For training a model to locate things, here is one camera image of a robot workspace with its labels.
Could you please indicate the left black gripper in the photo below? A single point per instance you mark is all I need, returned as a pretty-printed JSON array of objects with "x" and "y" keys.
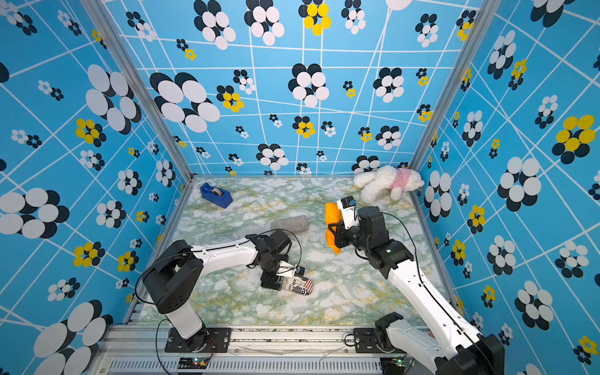
[{"x": 273, "y": 280}]

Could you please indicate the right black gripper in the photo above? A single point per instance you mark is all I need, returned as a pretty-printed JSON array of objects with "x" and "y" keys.
[{"x": 341, "y": 232}]

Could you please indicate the orange cloth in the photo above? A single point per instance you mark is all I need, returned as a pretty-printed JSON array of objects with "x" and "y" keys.
[{"x": 333, "y": 216}]

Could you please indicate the newspaper print eyeglass case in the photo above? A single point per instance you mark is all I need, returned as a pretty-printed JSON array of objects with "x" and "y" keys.
[{"x": 298, "y": 285}]

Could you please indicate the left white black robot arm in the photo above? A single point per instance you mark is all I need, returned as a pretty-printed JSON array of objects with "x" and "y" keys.
[{"x": 172, "y": 278}]

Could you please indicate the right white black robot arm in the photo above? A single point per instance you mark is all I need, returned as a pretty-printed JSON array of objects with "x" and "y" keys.
[{"x": 453, "y": 346}]

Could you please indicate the white plush toy pink shirt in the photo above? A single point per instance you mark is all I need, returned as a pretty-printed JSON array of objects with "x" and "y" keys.
[{"x": 395, "y": 180}]

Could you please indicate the blue tape dispenser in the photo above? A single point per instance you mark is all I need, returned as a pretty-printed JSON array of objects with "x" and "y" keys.
[{"x": 216, "y": 195}]

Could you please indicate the right circuit board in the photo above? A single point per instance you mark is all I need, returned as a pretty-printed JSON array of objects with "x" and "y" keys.
[{"x": 393, "y": 366}]

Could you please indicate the circuit board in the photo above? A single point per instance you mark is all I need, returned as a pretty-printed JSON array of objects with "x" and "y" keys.
[
  {"x": 193, "y": 363},
  {"x": 393, "y": 366}
]

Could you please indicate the left circuit board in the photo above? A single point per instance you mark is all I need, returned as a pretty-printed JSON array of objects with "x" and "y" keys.
[{"x": 193, "y": 363}]

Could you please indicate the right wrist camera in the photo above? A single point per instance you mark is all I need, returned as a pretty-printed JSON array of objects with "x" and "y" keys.
[{"x": 347, "y": 207}]

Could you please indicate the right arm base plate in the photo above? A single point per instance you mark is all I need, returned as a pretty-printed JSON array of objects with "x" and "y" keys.
[{"x": 372, "y": 341}]

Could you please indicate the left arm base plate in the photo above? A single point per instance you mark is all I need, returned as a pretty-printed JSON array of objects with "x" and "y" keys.
[{"x": 207, "y": 340}]

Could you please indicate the aluminium front rail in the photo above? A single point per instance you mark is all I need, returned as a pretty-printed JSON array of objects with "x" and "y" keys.
[{"x": 252, "y": 350}]

